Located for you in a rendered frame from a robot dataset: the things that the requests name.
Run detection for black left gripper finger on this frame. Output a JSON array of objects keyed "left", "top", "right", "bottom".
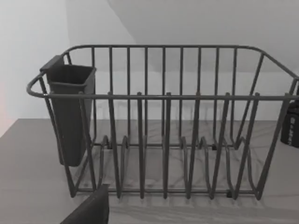
[{"left": 60, "top": 183, "right": 110, "bottom": 224}]

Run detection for dark grey cutlery holder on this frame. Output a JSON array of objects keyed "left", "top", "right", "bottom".
[{"left": 39, "top": 55, "right": 97, "bottom": 168}]

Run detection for black box with white lettering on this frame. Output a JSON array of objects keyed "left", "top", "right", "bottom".
[{"left": 280, "top": 99, "right": 299, "bottom": 148}]

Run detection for grey wire dish rack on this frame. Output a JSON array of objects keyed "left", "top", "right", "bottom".
[{"left": 26, "top": 44, "right": 299, "bottom": 201}]

